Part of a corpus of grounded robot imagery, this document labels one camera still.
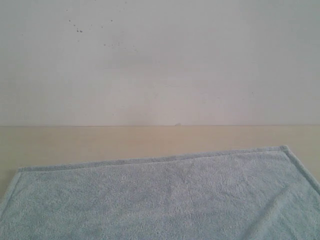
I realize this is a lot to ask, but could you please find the light blue fleece towel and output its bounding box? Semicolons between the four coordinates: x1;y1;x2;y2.
0;146;320;240

